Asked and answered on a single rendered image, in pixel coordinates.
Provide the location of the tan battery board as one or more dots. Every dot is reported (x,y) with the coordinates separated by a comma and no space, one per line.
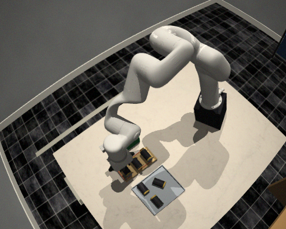
(144,163)

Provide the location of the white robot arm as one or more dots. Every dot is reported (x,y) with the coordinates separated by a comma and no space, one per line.
(178,46)

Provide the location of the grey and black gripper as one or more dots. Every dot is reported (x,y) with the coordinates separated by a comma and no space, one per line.
(118,166)

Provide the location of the green open-top box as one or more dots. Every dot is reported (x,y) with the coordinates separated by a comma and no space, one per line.
(133,144)

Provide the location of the black battery with gold end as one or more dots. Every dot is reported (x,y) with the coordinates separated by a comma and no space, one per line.
(136,162)
(126,170)
(159,182)
(157,201)
(143,188)
(145,154)

